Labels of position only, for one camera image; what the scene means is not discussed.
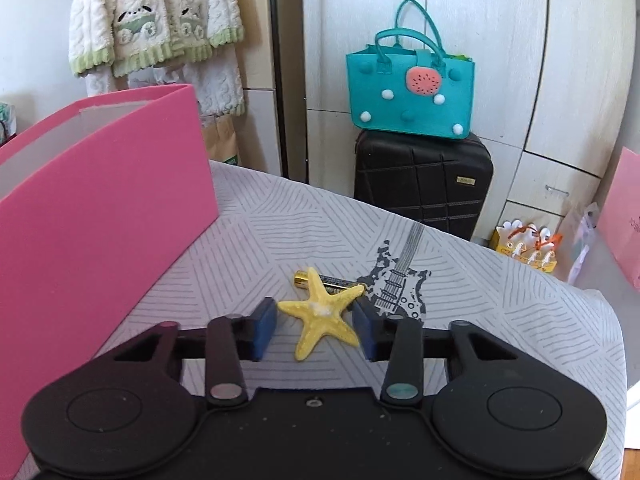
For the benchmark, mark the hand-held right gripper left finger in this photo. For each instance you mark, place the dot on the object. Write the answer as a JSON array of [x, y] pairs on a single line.
[[264, 330]]

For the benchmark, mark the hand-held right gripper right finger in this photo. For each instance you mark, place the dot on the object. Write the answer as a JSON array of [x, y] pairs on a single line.
[[366, 332]]

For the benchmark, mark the yellow starfish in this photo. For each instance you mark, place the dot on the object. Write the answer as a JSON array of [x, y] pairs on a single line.
[[317, 315]]

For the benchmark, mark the pink cardboard box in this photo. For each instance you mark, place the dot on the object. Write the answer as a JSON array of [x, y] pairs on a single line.
[[100, 210]]

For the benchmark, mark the black and gold battery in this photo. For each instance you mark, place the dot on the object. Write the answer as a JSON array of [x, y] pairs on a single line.
[[337, 282]]

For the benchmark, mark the yellow white gift bag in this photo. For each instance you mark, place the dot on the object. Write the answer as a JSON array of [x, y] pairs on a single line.
[[505, 247]]

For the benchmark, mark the black suitcase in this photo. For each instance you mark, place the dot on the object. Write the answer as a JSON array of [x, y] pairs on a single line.
[[425, 180]]

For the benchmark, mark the green print paper bag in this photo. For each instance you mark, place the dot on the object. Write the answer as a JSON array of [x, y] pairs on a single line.
[[220, 140]]

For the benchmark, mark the teal felt handbag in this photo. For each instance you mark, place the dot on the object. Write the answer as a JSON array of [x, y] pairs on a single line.
[[425, 115]]

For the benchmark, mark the clear plastic bag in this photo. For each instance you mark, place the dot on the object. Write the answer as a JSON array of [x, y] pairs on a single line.
[[585, 240]]

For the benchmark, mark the pink shopping bag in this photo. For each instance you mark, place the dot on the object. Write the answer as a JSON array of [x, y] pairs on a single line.
[[622, 220]]

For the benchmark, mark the light wood wardrobe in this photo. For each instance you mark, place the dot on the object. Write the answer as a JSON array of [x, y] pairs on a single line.
[[325, 35]]

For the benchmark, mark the green printed packet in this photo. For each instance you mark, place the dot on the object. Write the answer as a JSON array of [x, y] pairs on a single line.
[[7, 120]]

